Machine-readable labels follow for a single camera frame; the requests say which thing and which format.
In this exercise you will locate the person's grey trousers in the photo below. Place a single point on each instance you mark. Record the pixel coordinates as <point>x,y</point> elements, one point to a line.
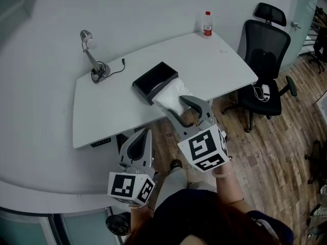
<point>173,185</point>

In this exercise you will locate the person's brown shoe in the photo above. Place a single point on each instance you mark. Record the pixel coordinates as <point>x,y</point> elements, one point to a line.
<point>176,164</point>

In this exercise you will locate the black mesh office chair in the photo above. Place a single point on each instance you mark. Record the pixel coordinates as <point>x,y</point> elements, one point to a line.
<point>265,45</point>

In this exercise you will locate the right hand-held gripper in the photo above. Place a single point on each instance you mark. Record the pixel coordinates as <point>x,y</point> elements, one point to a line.
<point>204,147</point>

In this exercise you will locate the dark desk leg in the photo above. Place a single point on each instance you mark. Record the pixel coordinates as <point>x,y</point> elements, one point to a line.
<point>122,140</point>

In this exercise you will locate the white cloth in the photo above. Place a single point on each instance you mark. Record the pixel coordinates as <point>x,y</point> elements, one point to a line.
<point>169,96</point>

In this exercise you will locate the person's left forearm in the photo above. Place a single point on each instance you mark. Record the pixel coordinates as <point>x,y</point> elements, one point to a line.
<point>139,221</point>

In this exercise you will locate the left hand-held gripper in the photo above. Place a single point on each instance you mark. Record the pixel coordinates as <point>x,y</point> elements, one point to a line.
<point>125,185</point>

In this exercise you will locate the clear plastic bottle red label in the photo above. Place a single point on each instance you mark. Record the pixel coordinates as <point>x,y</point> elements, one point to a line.
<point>208,25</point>

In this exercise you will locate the white power bank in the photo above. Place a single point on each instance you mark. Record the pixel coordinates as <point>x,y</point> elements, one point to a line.
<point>265,92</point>

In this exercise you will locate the black lined waste bin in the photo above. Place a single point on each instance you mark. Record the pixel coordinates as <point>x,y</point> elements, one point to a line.
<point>118,223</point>

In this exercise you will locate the silver desk lamp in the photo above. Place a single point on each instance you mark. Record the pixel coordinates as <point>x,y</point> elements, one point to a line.
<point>92,60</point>

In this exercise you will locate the person's right forearm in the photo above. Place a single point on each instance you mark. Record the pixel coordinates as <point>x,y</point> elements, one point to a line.
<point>228,193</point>

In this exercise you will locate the black chair base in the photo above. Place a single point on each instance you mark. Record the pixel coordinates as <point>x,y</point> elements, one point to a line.
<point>318,159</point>

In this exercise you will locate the person's dark blue top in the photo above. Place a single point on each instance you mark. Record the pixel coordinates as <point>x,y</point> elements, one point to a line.
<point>184,200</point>

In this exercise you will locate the black box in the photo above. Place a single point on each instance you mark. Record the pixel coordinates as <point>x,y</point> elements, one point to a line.
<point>153,78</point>

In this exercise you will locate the black desk control panel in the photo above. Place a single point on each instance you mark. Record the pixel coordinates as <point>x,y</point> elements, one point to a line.
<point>101,142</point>

